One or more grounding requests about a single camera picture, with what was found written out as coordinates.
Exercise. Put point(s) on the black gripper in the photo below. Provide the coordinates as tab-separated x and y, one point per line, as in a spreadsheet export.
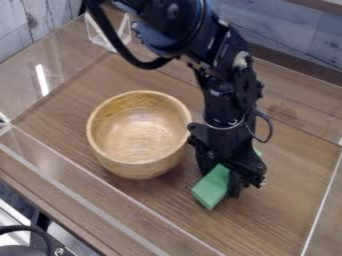
227	147

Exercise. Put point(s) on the green rectangular block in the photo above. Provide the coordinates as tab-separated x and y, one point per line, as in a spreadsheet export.
212	187

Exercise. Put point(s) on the wooden bowl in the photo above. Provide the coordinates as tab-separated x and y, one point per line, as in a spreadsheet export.
136	132

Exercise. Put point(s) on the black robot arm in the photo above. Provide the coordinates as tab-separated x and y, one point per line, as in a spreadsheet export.
181	29

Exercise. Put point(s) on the clear acrylic barrier wall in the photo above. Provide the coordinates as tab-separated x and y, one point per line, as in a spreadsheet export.
53	84

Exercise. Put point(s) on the black stand with cable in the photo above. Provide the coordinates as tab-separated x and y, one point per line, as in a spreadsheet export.
25	240

